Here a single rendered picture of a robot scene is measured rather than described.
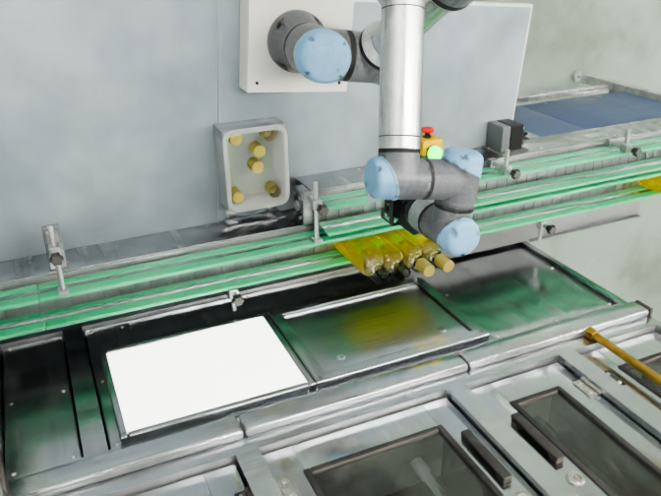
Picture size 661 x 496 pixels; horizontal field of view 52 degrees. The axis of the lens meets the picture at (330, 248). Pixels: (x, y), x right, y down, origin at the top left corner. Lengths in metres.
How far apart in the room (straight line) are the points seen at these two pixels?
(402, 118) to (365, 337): 0.70
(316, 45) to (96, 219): 0.73
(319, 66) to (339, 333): 0.65
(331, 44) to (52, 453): 1.05
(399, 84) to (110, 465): 0.90
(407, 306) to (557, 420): 0.50
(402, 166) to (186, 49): 0.78
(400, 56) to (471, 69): 0.96
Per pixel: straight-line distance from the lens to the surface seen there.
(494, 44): 2.19
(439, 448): 1.49
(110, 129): 1.80
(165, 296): 1.77
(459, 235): 1.28
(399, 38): 1.22
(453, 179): 1.25
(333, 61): 1.58
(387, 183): 1.19
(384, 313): 1.83
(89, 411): 1.63
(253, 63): 1.77
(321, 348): 1.69
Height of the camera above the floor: 2.48
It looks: 55 degrees down
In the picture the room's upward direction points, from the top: 134 degrees clockwise
